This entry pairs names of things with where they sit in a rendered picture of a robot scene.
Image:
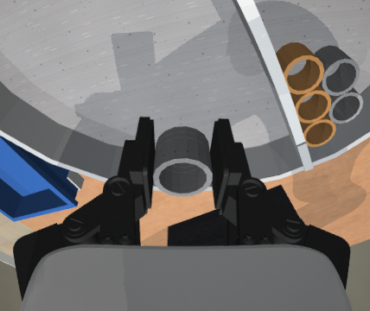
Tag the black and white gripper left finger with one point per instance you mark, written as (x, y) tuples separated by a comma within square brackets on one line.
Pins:
[(108, 218)]

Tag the bronze bushing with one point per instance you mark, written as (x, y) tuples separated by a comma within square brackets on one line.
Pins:
[(313, 109), (309, 77), (319, 132)]

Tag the grey metal bushing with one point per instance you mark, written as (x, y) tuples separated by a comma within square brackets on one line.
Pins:
[(345, 107), (344, 78), (182, 164)]

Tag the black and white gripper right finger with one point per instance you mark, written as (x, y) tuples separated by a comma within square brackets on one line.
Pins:
[(260, 219)]

